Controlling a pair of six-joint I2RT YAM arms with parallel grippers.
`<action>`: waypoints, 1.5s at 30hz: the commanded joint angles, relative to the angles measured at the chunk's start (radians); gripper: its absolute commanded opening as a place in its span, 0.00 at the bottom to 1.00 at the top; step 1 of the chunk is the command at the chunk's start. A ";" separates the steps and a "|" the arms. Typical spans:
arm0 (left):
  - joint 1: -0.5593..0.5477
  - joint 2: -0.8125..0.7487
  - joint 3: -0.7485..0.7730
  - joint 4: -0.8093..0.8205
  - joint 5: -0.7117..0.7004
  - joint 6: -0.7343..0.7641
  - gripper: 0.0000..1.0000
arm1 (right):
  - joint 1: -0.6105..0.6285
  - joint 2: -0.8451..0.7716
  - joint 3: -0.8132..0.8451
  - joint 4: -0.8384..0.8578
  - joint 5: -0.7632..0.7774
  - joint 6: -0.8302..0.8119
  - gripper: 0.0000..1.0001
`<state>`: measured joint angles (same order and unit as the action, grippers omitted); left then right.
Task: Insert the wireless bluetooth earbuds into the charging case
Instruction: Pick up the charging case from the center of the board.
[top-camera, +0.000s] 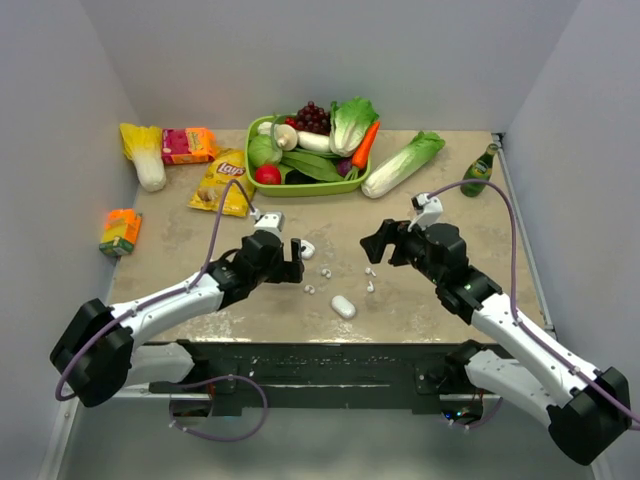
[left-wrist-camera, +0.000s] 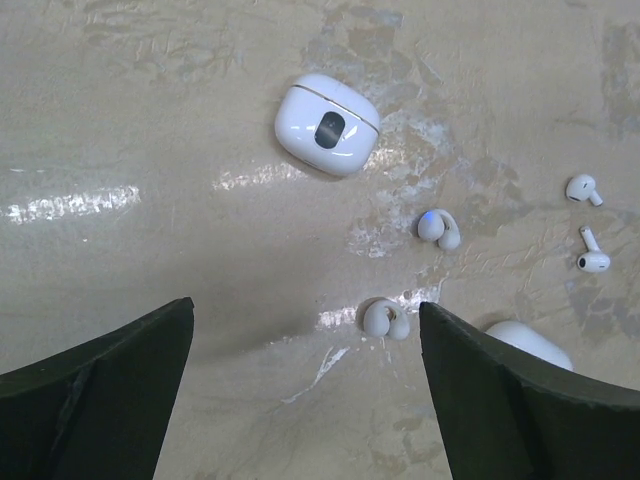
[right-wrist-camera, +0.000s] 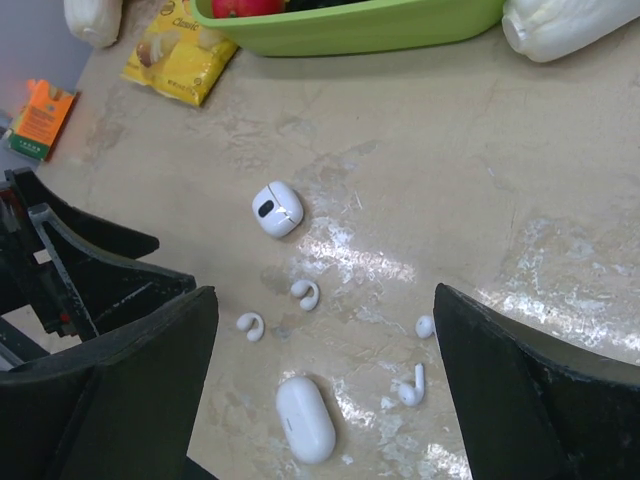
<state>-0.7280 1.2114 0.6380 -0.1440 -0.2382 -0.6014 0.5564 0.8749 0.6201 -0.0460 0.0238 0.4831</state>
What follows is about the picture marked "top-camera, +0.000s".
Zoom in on toy white radish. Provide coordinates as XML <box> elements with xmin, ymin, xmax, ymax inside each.
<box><xmin>297</xmin><ymin>131</ymin><xmax>332</xmax><ymax>153</ymax></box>

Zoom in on orange green small carton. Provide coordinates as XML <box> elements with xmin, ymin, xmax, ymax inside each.
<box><xmin>99</xmin><ymin>209</ymin><xmax>143</xmax><ymax>257</ymax></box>

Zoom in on toy mushroom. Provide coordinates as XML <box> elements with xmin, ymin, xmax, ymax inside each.
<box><xmin>257</xmin><ymin>122</ymin><xmax>298</xmax><ymax>151</ymax></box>

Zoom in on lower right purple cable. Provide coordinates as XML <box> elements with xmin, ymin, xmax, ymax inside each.
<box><xmin>447</xmin><ymin>394</ymin><xmax>505</xmax><ymax>432</ymax></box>

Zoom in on yellow Lays chips bag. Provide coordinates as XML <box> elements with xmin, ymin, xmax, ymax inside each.
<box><xmin>188</xmin><ymin>149</ymin><xmax>255</xmax><ymax>217</ymax></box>

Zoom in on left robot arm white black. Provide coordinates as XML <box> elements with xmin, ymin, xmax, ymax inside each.
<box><xmin>50</xmin><ymin>231</ymin><xmax>306</xmax><ymax>407</ymax></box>

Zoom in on toy red tomato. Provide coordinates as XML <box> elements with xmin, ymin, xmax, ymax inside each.
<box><xmin>255</xmin><ymin>164</ymin><xmax>282</xmax><ymax>185</ymax></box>

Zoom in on toy orange carrot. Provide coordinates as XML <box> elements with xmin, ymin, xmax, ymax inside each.
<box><xmin>345</xmin><ymin>121</ymin><xmax>380</xmax><ymax>181</ymax></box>

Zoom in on closed white oval case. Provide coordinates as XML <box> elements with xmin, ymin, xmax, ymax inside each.
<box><xmin>330</xmin><ymin>295</ymin><xmax>357</xmax><ymax>319</ymax></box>

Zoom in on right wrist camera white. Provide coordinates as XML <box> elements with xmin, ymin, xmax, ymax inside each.
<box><xmin>408</xmin><ymin>192</ymin><xmax>443</xmax><ymax>231</ymax></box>

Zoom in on purple cable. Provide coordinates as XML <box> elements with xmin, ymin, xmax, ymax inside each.
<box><xmin>424</xmin><ymin>179</ymin><xmax>640</xmax><ymax>431</ymax></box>
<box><xmin>168</xmin><ymin>374</ymin><xmax>269</xmax><ymax>444</ymax></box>
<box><xmin>54</xmin><ymin>178</ymin><xmax>259</xmax><ymax>402</ymax></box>
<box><xmin>447</xmin><ymin>394</ymin><xmax>505</xmax><ymax>432</ymax></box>

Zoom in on toy purple grapes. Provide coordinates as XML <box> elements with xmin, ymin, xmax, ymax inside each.
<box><xmin>284</xmin><ymin>101</ymin><xmax>331</xmax><ymax>135</ymax></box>

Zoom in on green glass bottle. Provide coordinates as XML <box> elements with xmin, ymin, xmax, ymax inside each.
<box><xmin>460</xmin><ymin>143</ymin><xmax>499</xmax><ymax>198</ymax></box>

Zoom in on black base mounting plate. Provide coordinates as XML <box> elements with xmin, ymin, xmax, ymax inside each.
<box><xmin>150</xmin><ymin>340</ymin><xmax>490</xmax><ymax>424</ymax></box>

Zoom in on white earbud charging case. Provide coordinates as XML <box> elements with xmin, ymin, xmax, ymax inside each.
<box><xmin>300</xmin><ymin>240</ymin><xmax>316</xmax><ymax>260</ymax></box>

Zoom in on toy purple onion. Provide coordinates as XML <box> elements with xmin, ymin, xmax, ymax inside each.
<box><xmin>336</xmin><ymin>158</ymin><xmax>352</xmax><ymax>178</ymax></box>

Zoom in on toy cabbage in basket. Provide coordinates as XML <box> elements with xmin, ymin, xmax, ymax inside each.
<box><xmin>329</xmin><ymin>96</ymin><xmax>379</xmax><ymax>157</ymax></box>

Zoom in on green toy napa cabbage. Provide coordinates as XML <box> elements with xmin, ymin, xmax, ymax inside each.
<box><xmin>361</xmin><ymin>131</ymin><xmax>446</xmax><ymax>199</ymax></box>

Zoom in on pink orange snack box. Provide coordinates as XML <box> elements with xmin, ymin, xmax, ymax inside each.
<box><xmin>161</xmin><ymin>127</ymin><xmax>218</xmax><ymax>166</ymax></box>

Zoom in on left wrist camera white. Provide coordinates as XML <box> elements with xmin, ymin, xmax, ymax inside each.
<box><xmin>250</xmin><ymin>209</ymin><xmax>285</xmax><ymax>240</ymax></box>

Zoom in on toy green leaf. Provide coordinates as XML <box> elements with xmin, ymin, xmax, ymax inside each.
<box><xmin>281</xmin><ymin>151</ymin><xmax>343</xmax><ymax>183</ymax></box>

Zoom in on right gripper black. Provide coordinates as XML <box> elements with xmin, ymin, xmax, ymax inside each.
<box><xmin>360</xmin><ymin>216</ymin><xmax>444</xmax><ymax>285</ymax></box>

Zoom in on yellow white toy cabbage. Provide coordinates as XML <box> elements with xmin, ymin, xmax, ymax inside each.
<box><xmin>119</xmin><ymin>123</ymin><xmax>166</xmax><ymax>193</ymax></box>

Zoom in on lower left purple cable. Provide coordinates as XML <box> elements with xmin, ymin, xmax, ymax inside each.
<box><xmin>168</xmin><ymin>374</ymin><xmax>269</xmax><ymax>444</ymax></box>

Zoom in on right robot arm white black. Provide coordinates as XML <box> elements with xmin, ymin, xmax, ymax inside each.
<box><xmin>360</xmin><ymin>219</ymin><xmax>632</xmax><ymax>466</ymax></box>

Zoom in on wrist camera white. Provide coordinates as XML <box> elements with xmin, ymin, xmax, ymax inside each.
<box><xmin>408</xmin><ymin>192</ymin><xmax>443</xmax><ymax>231</ymax></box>
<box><xmin>250</xmin><ymin>209</ymin><xmax>285</xmax><ymax>240</ymax></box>

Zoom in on green plastic basket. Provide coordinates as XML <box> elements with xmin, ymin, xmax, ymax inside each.
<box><xmin>245</xmin><ymin>115</ymin><xmax>372</xmax><ymax>198</ymax></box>

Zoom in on toy round green cabbage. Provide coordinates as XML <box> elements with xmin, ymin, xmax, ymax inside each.
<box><xmin>247</xmin><ymin>134</ymin><xmax>282</xmax><ymax>168</ymax></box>

